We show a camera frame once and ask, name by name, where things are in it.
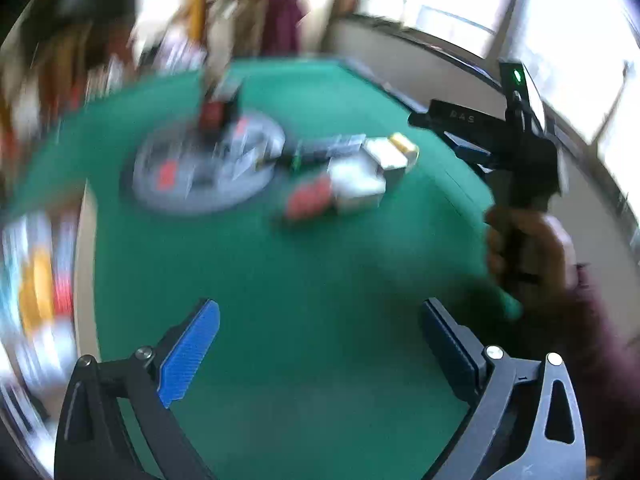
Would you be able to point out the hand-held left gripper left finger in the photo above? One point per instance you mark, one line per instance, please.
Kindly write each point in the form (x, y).
(192, 350)

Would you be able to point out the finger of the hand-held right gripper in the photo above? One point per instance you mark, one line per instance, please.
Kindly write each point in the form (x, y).
(460, 116)
(475, 152)

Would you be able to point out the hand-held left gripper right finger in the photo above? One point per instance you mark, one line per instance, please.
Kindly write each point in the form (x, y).
(450, 350)

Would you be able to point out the yellow white small box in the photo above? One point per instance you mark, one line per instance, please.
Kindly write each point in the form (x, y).
(395, 152)

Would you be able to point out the white charger plug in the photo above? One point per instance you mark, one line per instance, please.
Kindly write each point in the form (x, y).
(355, 185)

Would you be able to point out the black box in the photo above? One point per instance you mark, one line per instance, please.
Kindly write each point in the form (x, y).
(320, 150)

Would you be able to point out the cardboard box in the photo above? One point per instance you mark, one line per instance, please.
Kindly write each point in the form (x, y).
(85, 240)

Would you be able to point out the pink red packet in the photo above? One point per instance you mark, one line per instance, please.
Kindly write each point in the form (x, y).
(307, 200)

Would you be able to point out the person's right forearm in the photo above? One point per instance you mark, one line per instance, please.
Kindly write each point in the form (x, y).
(595, 340)

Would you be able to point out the person's right hand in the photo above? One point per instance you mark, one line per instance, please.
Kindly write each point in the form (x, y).
(550, 260)

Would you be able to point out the round grey table control panel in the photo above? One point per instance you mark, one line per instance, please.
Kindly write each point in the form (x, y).
(165, 190)

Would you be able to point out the purple garment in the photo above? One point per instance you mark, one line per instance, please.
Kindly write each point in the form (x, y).
(282, 22)

